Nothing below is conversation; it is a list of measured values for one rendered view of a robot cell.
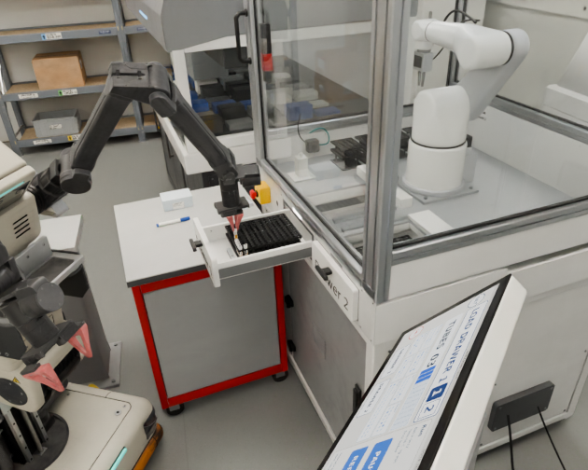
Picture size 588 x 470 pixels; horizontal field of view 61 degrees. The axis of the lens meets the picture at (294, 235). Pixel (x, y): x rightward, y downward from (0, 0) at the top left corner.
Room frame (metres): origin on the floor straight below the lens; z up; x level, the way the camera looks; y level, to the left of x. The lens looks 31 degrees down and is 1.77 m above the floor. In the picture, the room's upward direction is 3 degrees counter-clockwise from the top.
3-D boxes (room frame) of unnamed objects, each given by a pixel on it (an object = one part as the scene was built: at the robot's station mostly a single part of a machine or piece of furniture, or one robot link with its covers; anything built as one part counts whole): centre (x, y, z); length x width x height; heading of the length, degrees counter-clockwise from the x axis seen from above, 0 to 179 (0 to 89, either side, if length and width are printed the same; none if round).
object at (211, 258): (1.41, 0.30, 0.87); 0.29 x 0.02 x 0.11; 20
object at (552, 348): (1.64, -0.47, 0.40); 1.03 x 0.95 x 0.80; 20
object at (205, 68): (3.25, 0.25, 1.13); 1.78 x 1.14 x 0.45; 20
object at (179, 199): (1.98, 0.51, 0.79); 0.13 x 0.09 x 0.05; 109
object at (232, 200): (1.42, 0.19, 1.06); 0.10 x 0.07 x 0.07; 110
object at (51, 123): (4.95, 2.31, 0.22); 0.40 x 0.30 x 0.17; 103
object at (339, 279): (1.23, -0.11, 0.87); 0.29 x 0.02 x 0.11; 20
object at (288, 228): (1.48, 0.11, 0.87); 0.22 x 0.18 x 0.06; 110
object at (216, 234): (1.49, 0.10, 0.86); 0.40 x 0.26 x 0.06; 110
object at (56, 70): (4.99, 2.16, 0.72); 0.41 x 0.32 x 0.28; 103
